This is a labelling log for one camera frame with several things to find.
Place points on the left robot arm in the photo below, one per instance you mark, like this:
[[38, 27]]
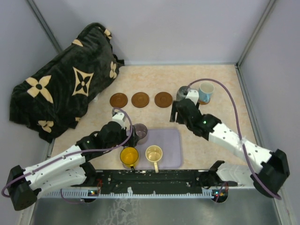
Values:
[[70, 168]]

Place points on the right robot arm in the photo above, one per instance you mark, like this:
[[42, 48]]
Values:
[[269, 169]]

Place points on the lavender plastic tray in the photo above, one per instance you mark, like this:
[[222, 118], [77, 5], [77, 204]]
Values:
[[169, 140]]

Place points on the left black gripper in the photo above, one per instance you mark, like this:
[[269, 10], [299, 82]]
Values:
[[132, 137]]

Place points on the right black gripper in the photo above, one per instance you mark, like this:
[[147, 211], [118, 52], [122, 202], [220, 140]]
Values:
[[178, 108]]

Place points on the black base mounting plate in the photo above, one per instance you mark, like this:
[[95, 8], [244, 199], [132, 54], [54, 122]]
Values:
[[148, 181]]

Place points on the black floral plush blanket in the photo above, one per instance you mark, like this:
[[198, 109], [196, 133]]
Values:
[[57, 96]]

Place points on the grey green mug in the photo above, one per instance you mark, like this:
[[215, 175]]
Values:
[[182, 92]]

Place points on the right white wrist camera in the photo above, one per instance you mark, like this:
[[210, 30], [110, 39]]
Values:
[[193, 95]]

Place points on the dark brown grooved coaster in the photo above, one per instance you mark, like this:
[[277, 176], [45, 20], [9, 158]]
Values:
[[118, 100]]

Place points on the cream and blue mug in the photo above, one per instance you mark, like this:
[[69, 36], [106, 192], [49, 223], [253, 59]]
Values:
[[205, 91]]

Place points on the transparent purple cup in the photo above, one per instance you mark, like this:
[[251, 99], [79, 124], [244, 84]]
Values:
[[140, 134]]

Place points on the yellow transparent mug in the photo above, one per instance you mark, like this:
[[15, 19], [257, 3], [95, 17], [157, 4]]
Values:
[[129, 157]]

